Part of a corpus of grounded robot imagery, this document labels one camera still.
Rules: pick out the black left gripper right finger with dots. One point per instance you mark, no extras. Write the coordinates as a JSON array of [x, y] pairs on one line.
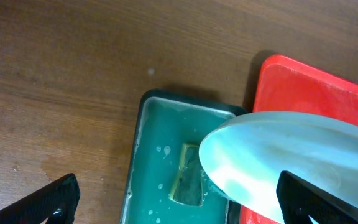
[[303, 202]]

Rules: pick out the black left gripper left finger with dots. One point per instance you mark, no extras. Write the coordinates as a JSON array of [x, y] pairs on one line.
[[54, 203]]

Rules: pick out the light blue plate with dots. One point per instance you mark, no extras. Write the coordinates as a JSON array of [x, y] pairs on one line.
[[245, 156]]

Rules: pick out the yellow green scrub sponge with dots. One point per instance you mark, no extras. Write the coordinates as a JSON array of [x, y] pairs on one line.
[[187, 188]]

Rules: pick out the red plastic tray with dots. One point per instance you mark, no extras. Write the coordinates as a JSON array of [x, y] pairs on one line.
[[279, 83]]

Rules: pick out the dark green water tray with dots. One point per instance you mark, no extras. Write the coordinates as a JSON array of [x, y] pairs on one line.
[[166, 121]]

